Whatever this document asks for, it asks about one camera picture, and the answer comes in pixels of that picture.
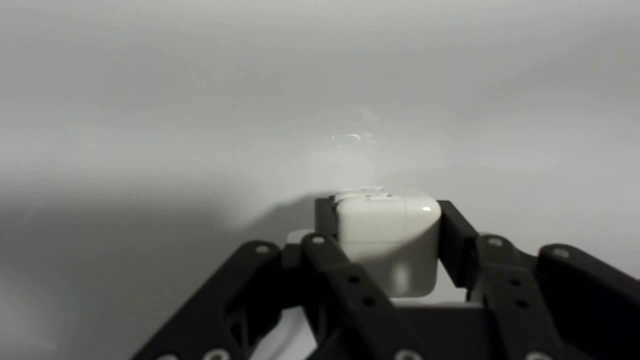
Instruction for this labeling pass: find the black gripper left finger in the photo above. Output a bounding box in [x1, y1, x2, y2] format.
[129, 195, 405, 360]

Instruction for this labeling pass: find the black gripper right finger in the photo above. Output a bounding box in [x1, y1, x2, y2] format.
[436, 199, 640, 360]

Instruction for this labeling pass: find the white charger long black cable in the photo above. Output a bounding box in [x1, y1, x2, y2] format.
[332, 190, 444, 300]

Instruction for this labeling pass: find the large white whiteboard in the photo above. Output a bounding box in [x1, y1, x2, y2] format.
[0, 0, 640, 360]

